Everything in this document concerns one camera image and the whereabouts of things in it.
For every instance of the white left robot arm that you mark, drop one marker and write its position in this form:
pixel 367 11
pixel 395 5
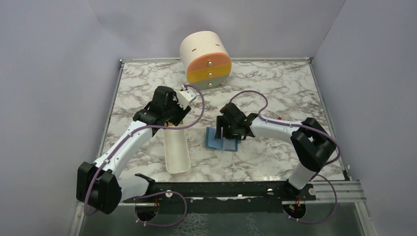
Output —
pixel 98 183

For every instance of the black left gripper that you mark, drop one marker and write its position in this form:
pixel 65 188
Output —
pixel 182 113

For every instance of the round three-drawer mini cabinet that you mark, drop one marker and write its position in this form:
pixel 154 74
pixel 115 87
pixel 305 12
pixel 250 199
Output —
pixel 207 63

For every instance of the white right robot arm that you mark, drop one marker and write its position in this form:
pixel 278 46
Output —
pixel 312 144

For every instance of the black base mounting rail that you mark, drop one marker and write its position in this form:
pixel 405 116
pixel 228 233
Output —
pixel 220 197

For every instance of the blue leather card holder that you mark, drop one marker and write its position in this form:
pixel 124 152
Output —
pixel 222 144

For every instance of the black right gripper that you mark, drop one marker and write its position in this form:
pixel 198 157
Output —
pixel 222 122

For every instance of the long white card tray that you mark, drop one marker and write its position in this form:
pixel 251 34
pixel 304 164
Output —
pixel 177 158

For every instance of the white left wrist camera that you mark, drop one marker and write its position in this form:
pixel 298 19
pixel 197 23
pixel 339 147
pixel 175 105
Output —
pixel 184 97

